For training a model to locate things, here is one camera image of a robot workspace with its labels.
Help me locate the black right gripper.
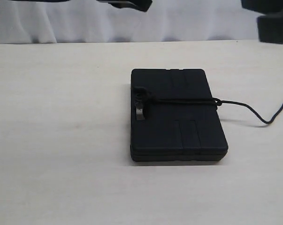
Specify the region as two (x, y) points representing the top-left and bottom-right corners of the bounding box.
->
(241, 0), (283, 44)

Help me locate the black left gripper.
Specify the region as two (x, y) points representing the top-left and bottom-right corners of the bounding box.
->
(98, 0), (153, 12)

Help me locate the black rope with loop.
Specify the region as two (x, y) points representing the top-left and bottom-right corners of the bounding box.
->
(132, 86), (283, 125)

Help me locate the black plastic carry case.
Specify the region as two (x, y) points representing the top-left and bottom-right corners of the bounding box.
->
(130, 68), (228, 162)

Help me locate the white backdrop curtain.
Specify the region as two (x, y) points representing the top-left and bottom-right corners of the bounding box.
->
(0, 0), (259, 44)

